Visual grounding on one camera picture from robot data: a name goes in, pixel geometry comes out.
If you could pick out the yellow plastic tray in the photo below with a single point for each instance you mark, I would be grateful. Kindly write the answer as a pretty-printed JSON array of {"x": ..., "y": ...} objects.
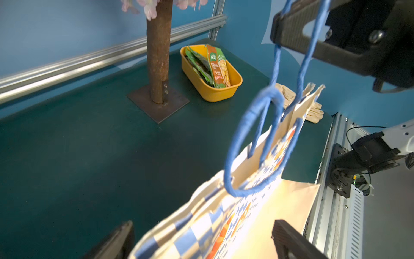
[{"x": 209, "y": 93}]

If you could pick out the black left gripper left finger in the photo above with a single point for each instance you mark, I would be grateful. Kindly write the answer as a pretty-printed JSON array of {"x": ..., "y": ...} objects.
[{"x": 116, "y": 245}]

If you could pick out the beige work glove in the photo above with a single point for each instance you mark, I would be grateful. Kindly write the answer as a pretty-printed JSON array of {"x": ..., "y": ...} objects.
[{"x": 315, "y": 113}]

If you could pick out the green orange condiment packet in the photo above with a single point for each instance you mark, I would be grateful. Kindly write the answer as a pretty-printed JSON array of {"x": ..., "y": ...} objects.
[{"x": 218, "y": 66}]

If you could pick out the blue checkered paper bag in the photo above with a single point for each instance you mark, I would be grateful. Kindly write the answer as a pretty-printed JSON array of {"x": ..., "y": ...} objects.
[{"x": 211, "y": 224}]

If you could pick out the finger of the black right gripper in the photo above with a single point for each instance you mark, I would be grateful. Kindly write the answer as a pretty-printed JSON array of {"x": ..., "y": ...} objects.
[{"x": 371, "y": 38}]

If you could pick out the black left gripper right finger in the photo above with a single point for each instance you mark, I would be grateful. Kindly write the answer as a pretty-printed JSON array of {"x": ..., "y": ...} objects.
[{"x": 290, "y": 244}]

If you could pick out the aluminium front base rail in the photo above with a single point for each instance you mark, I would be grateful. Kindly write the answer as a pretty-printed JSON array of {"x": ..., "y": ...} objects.
[{"x": 335, "y": 223}]

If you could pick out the pink blossom artificial tree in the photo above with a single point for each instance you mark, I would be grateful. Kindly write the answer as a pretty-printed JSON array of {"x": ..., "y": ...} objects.
[{"x": 155, "y": 99}]

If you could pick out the aluminium back frame rail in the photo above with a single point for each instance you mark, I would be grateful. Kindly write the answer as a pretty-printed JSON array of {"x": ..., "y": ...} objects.
[{"x": 26, "y": 83}]

